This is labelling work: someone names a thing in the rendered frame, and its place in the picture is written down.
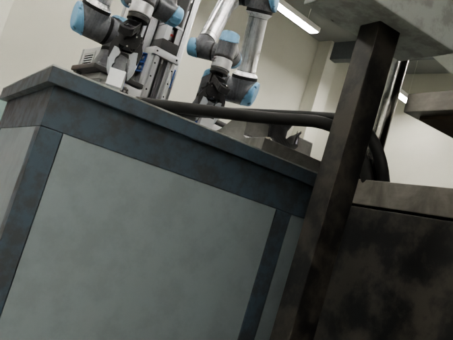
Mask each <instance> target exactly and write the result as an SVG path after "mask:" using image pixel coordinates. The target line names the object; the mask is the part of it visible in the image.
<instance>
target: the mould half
mask: <svg viewBox="0 0 453 340"><path fill-rule="evenodd" d="M268 130H269V124H265V123H252V122H246V121H235V120H231V121H230V122H228V123H227V124H226V125H225V126H224V127H222V128H220V129H219V130H216V131H217V132H220V133H223V134H226V135H228V136H230V137H232V138H235V139H238V140H240V141H242V142H245V143H247V144H250V145H252V146H254V147H257V148H260V149H262V150H265V151H266V152H269V153H272V154H275V155H276V156H278V157H281V158H284V159H286V160H288V161H291V162H293V163H296V164H298V165H300V166H303V167H306V168H308V169H311V170H312V171H315V172H318V170H319V168H320V163H321V161H319V160H317V159H314V158H312V157H310V155H311V149H312V146H313V143H311V142H309V141H307V140H304V139H302V138H299V141H298V147H297V148H296V149H294V150H293V149H292V148H289V147H286V146H284V145H281V144H279V143H277V142H275V141H272V140H270V139H267V138H266V137H268Z"/></svg>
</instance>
